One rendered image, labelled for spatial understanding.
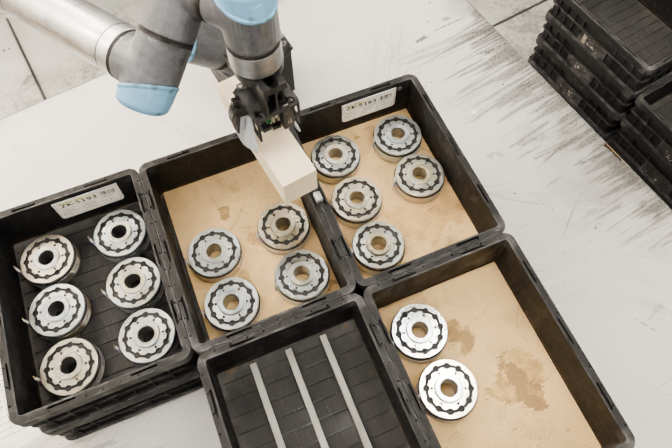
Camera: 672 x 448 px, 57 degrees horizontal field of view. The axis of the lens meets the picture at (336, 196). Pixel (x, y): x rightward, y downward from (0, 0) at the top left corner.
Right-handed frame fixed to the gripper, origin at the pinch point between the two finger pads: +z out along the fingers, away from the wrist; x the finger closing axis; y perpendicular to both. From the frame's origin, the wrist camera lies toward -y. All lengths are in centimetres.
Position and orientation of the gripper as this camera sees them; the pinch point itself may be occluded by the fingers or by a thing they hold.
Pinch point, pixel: (265, 130)
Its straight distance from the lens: 105.4
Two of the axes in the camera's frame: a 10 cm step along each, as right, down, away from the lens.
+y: 5.2, 7.5, -4.0
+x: 8.5, -4.6, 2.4
